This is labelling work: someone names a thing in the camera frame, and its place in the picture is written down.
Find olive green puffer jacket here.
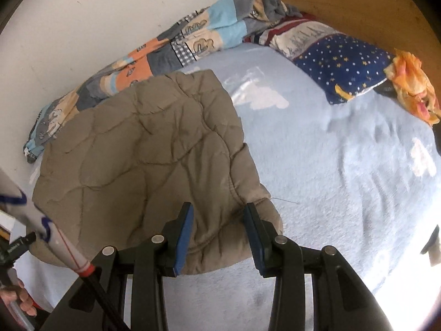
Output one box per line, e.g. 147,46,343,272
33,70,283,275

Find person's left hand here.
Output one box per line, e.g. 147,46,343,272
1,279,37,317

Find light blue fleece bed cover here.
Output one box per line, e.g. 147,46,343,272
13,40,441,331

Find black cloth on bed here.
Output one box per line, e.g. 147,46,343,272
373,80,398,99

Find orange yellow cloth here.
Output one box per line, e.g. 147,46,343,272
384,49,440,127

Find striped and starry blue pillow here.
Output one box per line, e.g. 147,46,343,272
244,13,393,105

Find wooden headboard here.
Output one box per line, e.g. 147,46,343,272
283,0,440,94

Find patchwork cartoon print blanket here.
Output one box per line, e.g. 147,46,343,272
23,0,302,164

